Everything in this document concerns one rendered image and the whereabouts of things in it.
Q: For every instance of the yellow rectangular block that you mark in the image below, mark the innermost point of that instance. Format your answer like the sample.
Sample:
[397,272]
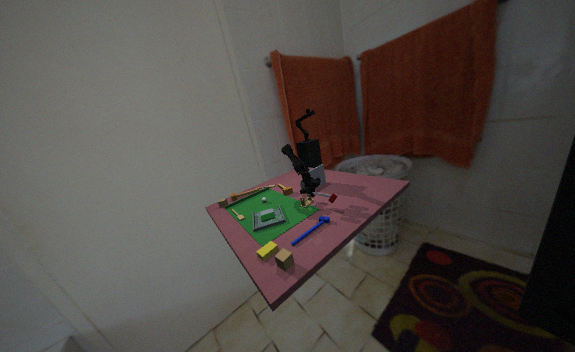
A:
[266,251]

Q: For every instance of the blue golf putter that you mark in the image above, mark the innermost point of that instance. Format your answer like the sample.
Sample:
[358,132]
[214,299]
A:
[322,220]

